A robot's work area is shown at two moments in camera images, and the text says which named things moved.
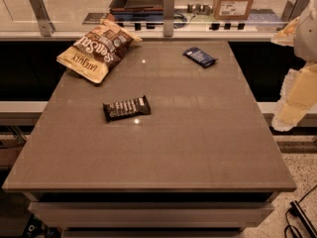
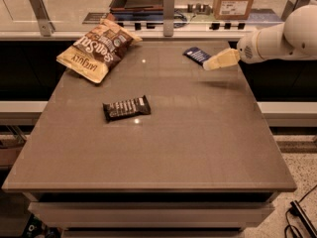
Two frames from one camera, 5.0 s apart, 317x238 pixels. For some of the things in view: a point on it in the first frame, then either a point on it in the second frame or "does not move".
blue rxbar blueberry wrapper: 199,57 does not move
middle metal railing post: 168,13 does not move
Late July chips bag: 93,54 does not move
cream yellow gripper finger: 297,97 → 222,59
